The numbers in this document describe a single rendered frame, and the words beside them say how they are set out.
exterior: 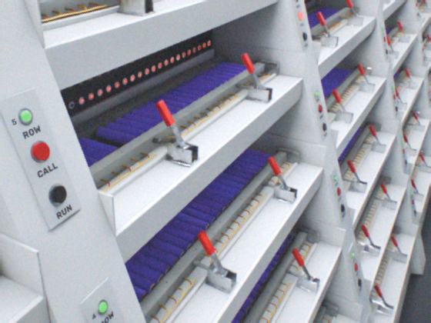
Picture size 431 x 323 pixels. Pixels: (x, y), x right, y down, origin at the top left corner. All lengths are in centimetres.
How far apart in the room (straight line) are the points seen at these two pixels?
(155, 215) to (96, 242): 10
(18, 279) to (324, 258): 77
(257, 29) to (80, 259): 67
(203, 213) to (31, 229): 44
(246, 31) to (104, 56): 53
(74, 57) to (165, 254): 37
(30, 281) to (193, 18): 41
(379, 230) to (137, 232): 112
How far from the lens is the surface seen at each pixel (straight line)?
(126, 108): 74
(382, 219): 161
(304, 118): 101
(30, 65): 44
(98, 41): 51
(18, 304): 45
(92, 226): 47
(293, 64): 98
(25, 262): 43
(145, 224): 54
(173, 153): 62
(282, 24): 97
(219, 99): 81
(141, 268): 71
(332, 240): 113
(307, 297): 100
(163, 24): 60
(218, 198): 86
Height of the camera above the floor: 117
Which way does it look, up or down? 16 degrees down
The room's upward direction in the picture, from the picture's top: 17 degrees counter-clockwise
